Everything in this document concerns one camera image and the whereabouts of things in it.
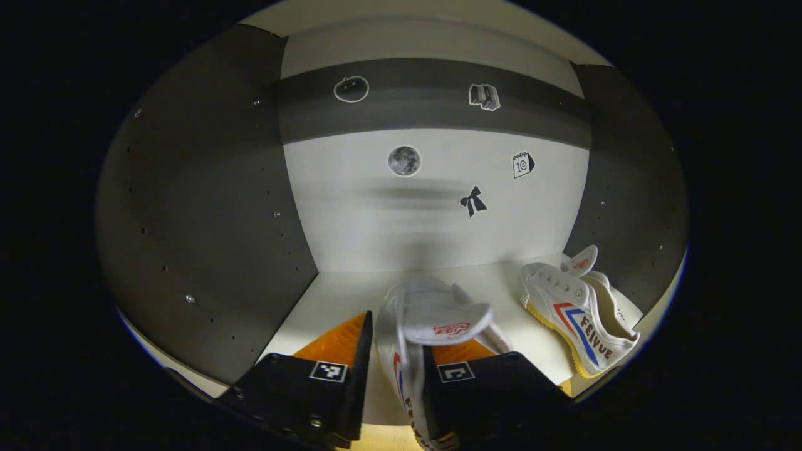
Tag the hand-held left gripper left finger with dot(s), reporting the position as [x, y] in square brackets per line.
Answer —
[360, 376]

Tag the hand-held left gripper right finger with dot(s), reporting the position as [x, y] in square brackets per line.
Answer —
[495, 394]

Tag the white canvas shoe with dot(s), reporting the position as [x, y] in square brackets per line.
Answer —
[438, 313]
[564, 300]

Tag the white grey shoe cabinet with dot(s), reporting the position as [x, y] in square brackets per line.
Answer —
[376, 219]

